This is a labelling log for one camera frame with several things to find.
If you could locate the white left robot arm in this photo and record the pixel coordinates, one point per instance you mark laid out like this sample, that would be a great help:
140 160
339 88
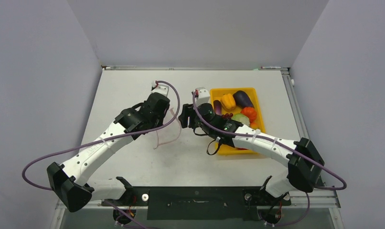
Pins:
70 180

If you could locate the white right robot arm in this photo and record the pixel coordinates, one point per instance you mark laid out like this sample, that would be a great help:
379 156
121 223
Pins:
302 160

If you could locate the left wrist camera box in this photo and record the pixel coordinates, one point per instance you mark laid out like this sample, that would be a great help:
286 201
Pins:
160 88

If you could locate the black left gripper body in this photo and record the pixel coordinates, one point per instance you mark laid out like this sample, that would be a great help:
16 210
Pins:
157 122

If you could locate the red grape bunch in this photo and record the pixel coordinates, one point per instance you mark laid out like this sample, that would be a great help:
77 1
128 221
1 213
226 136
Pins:
227 116

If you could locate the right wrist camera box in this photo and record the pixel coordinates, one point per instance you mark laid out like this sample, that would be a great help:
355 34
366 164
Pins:
201 96

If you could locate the aluminium frame rail right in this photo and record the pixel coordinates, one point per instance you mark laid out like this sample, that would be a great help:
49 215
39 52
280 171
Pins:
319 197

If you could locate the green cabbage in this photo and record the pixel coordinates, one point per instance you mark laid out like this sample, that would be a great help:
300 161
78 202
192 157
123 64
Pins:
241 118

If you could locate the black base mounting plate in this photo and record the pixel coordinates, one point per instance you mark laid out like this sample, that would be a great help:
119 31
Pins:
200 203

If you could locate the dark purple eggplant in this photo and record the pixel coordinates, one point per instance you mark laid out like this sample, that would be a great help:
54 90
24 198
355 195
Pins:
242 99

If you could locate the clear zip top bag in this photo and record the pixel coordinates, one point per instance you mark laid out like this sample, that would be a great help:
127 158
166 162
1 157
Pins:
168 134

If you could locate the aluminium frame rail back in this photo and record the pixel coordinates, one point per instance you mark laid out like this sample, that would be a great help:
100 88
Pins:
141 68

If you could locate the slim purple white eggplant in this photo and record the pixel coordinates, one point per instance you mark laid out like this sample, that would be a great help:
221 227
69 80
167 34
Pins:
217 107

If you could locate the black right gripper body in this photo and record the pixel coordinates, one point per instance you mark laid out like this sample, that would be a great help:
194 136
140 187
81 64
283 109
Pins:
209 132

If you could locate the green orange mango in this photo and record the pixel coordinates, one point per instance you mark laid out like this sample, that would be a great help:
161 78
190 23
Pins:
254 125

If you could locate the aluminium frame rail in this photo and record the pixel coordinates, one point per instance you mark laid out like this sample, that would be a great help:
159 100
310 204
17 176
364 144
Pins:
141 68
319 197

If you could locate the yellow plastic tray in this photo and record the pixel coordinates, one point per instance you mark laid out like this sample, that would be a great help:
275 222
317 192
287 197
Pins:
217 93

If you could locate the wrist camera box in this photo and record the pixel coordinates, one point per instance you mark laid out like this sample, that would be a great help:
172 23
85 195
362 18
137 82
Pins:
201 96
160 88

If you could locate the yellow bell pepper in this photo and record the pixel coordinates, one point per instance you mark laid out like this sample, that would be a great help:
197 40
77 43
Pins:
228 102

